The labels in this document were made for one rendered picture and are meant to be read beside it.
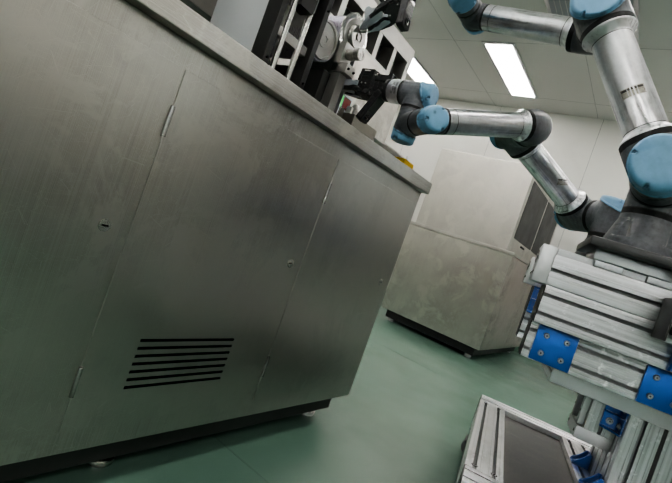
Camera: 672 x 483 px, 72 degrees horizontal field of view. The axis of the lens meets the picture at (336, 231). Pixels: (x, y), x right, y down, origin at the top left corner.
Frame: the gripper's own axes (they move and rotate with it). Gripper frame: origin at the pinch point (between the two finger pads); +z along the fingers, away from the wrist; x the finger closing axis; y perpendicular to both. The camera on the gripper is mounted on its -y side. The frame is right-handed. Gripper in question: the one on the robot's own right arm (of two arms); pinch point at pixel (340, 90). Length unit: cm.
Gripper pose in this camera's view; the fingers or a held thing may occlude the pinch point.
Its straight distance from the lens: 164.5
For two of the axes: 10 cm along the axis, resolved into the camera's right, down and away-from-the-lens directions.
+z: -7.7, -2.8, 5.7
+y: 3.3, -9.4, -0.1
